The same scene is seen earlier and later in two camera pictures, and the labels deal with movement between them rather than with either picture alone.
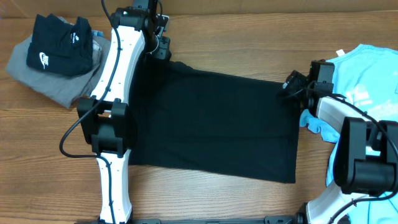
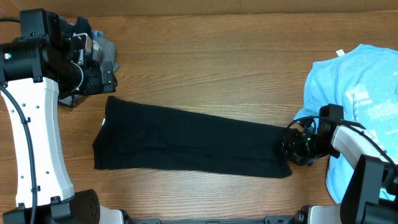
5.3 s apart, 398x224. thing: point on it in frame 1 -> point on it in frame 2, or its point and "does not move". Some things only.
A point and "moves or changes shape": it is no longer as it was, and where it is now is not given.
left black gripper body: (159, 47) -> (91, 82)
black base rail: (274, 219) does not move
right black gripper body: (296, 84) -> (304, 147)
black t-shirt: (201, 121) moves or changes shape
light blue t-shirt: (365, 89) does not move
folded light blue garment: (97, 33) does not move
